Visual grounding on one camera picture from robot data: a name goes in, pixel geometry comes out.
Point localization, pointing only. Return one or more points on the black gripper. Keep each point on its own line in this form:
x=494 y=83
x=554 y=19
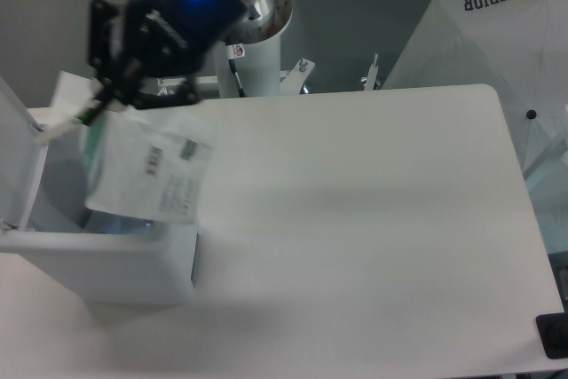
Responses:
x=159 y=38

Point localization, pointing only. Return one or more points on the white plastic packaging bag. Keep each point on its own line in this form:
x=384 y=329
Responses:
x=146 y=164

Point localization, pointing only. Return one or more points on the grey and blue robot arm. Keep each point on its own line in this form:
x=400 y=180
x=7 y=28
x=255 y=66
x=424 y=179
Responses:
x=146 y=52

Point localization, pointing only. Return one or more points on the white trash can lid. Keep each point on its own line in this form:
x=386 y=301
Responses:
x=22 y=160

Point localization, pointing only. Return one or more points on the white trash can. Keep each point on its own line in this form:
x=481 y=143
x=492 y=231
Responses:
x=102 y=258

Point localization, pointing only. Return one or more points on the white Superior umbrella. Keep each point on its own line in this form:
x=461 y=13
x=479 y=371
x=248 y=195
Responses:
x=518 y=47

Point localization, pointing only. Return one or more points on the black device at table edge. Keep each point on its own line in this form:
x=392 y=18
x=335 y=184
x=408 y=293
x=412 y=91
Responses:
x=552 y=328

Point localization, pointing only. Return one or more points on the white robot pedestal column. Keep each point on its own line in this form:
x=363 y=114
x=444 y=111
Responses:
x=256 y=38

